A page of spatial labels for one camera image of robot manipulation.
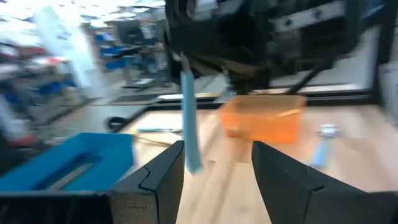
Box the orange translucent plastic bin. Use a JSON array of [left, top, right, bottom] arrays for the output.
[[217, 94, 308, 144]]

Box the orange-handled silver spoon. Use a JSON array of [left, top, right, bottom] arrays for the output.
[[276, 107, 305, 119]]

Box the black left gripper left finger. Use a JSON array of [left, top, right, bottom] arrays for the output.
[[0, 140, 185, 224]]

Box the gold spoon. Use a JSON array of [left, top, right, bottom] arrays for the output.
[[46, 161, 96, 191]]

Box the blue-handled silver spoon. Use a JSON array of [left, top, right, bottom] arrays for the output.
[[306, 123, 340, 169], [136, 126, 183, 134], [179, 52, 205, 175]]

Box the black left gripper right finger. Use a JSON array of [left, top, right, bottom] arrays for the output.
[[252, 141, 398, 224]]

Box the blue plastic bin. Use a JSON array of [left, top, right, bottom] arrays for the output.
[[0, 132, 135, 192]]

